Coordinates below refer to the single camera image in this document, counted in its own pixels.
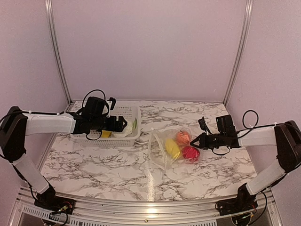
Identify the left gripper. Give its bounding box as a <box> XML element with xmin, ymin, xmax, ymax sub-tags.
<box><xmin>91</xmin><ymin>115</ymin><xmax>127</xmax><ymax>132</ymax></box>

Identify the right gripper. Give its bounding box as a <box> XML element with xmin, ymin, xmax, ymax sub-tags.
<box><xmin>190</xmin><ymin>132</ymin><xmax>226</xmax><ymax>150</ymax></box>

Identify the white fake cauliflower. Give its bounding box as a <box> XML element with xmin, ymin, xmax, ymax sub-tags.
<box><xmin>111</xmin><ymin>119</ymin><xmax>137</xmax><ymax>137</ymax></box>

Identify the orange fake pumpkin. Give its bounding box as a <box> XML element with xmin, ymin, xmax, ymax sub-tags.
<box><xmin>175</xmin><ymin>130</ymin><xmax>191</xmax><ymax>145</ymax></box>

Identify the yellow fake corn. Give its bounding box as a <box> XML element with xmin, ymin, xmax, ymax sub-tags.
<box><xmin>101</xmin><ymin>130</ymin><xmax>112</xmax><ymax>138</ymax></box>
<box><xmin>165</xmin><ymin>139</ymin><xmax>181</xmax><ymax>160</ymax></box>

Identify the white plastic basket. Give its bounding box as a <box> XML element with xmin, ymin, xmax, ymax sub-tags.
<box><xmin>71</xmin><ymin>102</ymin><xmax>141</xmax><ymax>147</ymax></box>

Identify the clear zip top bag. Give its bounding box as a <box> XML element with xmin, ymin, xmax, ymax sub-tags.
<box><xmin>148</xmin><ymin>127</ymin><xmax>202</xmax><ymax>170</ymax></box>

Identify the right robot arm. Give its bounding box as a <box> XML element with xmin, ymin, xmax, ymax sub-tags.
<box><xmin>190</xmin><ymin>114</ymin><xmax>301</xmax><ymax>211</ymax></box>

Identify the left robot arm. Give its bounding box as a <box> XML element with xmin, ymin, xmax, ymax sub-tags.
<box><xmin>0</xmin><ymin>93</ymin><xmax>128</xmax><ymax>210</ymax></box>

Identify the red fake fruit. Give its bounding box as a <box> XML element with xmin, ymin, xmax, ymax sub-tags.
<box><xmin>182</xmin><ymin>146</ymin><xmax>200</xmax><ymax>162</ymax></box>

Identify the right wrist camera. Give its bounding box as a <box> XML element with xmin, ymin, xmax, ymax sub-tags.
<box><xmin>198</xmin><ymin>116</ymin><xmax>212</xmax><ymax>135</ymax></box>

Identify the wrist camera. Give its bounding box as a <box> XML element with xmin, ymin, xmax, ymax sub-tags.
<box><xmin>106</xmin><ymin>97</ymin><xmax>116</xmax><ymax>117</ymax></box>
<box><xmin>198</xmin><ymin>116</ymin><xmax>212</xmax><ymax>135</ymax></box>

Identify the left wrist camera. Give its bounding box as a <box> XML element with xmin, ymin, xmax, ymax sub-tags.
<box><xmin>106</xmin><ymin>97</ymin><xmax>116</xmax><ymax>117</ymax></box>

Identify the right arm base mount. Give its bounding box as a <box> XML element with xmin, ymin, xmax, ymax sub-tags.
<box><xmin>215</xmin><ymin>185</ymin><xmax>258</xmax><ymax>216</ymax></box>

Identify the front aluminium rail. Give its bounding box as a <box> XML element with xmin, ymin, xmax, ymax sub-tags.
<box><xmin>7</xmin><ymin>186</ymin><xmax>285</xmax><ymax>226</ymax></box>

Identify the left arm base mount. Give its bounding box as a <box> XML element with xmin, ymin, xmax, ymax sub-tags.
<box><xmin>34</xmin><ymin>187</ymin><xmax>75</xmax><ymax>215</ymax></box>

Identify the left aluminium frame post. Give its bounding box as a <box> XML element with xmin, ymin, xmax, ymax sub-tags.
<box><xmin>45</xmin><ymin>0</ymin><xmax>72</xmax><ymax>105</ymax></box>

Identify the aluminium frame post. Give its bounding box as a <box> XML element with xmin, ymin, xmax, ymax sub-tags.
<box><xmin>223</xmin><ymin>0</ymin><xmax>254</xmax><ymax>106</ymax></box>
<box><xmin>45</xmin><ymin>0</ymin><xmax>72</xmax><ymax>105</ymax></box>

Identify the right aluminium frame post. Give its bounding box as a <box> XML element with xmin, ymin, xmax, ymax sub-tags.
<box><xmin>223</xmin><ymin>0</ymin><xmax>254</xmax><ymax>106</ymax></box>

